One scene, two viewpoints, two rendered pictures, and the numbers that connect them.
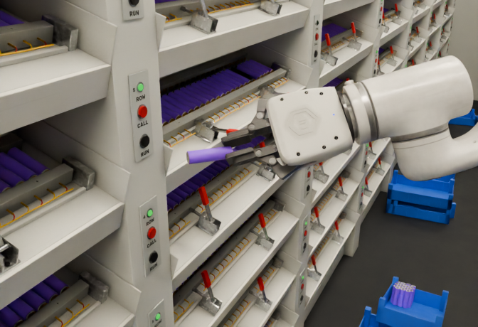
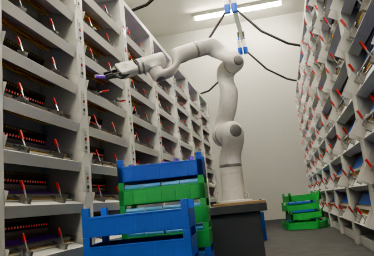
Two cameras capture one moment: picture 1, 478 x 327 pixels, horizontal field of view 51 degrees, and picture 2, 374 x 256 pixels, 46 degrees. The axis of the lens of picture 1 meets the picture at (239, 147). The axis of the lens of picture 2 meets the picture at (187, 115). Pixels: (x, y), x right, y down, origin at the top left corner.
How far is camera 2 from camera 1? 1.82 m
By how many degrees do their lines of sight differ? 37
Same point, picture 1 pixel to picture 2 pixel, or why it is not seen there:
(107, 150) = (73, 72)
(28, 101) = (63, 43)
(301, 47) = (123, 97)
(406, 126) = (151, 64)
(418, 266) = not seen: hidden behind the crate
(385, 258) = not seen: hidden behind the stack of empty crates
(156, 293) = (84, 124)
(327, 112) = (131, 63)
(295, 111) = (122, 64)
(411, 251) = not seen: hidden behind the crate
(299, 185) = (129, 154)
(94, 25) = (72, 40)
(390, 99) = (146, 58)
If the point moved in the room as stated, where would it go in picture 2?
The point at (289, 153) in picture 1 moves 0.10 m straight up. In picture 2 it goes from (122, 70) to (121, 52)
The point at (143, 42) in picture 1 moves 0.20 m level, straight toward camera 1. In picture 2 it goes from (82, 49) to (91, 34)
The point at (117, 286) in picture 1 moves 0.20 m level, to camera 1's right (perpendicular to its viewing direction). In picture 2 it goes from (74, 115) to (115, 113)
